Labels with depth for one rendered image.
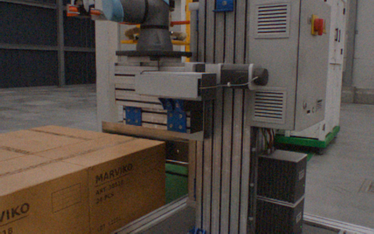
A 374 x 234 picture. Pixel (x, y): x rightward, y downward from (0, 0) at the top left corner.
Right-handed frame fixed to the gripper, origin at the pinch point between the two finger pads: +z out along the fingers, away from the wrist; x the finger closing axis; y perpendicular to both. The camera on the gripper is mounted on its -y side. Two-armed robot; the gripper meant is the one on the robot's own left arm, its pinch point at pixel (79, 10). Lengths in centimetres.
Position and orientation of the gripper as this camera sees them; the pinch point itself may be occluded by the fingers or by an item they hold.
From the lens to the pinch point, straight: 182.6
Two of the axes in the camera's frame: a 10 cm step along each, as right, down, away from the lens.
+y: 5.7, -1.1, 8.2
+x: -8.2, -0.9, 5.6
